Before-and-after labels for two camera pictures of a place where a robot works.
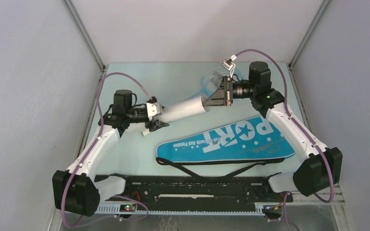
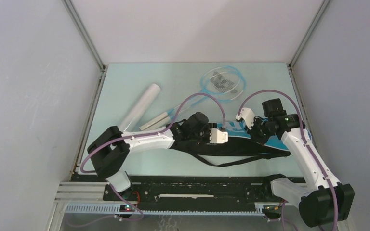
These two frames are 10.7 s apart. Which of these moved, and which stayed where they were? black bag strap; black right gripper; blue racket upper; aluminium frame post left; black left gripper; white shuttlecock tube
Moved: white shuttlecock tube; black right gripper; black bag strap; black left gripper
Stayed: aluminium frame post left; blue racket upper
